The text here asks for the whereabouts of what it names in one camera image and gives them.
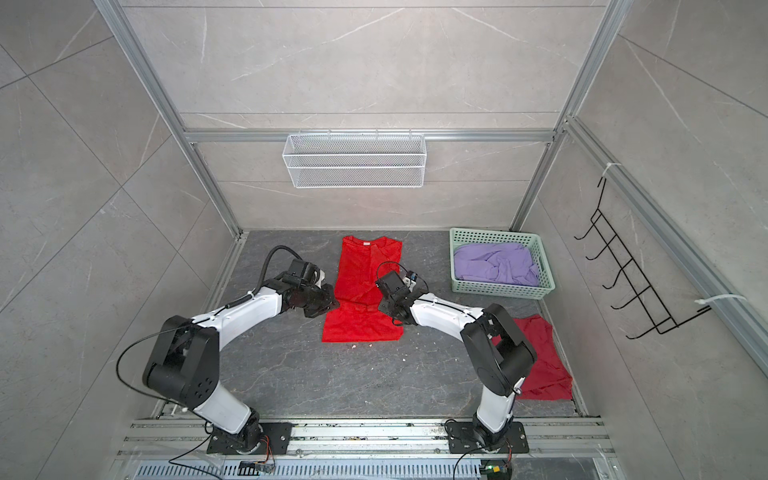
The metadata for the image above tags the bright red t-shirt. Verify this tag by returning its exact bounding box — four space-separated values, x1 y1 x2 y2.
322 236 403 343

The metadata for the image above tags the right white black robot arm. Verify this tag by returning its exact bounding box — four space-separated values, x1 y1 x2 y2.
376 272 537 452

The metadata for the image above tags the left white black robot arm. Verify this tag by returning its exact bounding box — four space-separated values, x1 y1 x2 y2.
142 259 338 454

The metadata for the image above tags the light green plastic basket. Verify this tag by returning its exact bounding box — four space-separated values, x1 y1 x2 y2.
450 228 556 300

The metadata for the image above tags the purple t-shirt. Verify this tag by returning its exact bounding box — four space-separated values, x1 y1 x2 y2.
453 243 539 287

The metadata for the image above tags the folded dark red t-shirt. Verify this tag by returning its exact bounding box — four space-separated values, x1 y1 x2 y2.
515 315 573 401

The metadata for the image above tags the white zip tie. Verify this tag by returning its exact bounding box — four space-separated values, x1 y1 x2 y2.
694 293 748 305

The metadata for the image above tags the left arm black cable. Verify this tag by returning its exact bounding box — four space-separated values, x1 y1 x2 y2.
251 244 304 298

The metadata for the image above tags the white wire mesh shelf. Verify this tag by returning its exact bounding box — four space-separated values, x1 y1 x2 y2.
282 133 428 189

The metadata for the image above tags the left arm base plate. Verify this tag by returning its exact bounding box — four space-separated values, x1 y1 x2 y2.
206 422 293 455

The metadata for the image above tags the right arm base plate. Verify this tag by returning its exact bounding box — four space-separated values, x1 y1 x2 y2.
443 419 530 454

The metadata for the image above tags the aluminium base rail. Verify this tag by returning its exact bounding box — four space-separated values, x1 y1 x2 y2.
106 417 624 479

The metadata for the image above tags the black wire hook rack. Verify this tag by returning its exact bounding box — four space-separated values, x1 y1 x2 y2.
574 178 712 340

